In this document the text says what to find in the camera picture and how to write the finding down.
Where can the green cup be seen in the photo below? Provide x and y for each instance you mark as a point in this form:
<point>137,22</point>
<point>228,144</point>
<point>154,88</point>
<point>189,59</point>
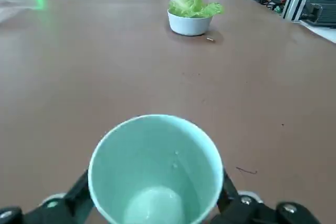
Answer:
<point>157,161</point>

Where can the green lettuce leaf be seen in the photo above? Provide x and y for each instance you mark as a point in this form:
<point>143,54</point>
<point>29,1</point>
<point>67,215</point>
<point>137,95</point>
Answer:
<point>191,7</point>

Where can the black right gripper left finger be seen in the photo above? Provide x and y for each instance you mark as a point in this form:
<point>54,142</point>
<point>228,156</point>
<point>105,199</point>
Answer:
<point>76,197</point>

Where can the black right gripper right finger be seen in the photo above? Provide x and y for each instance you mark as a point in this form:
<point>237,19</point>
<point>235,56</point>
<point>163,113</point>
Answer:
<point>231,203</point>

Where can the black power supply unit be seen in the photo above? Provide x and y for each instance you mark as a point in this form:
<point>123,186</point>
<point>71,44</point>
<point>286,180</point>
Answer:
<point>323,9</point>

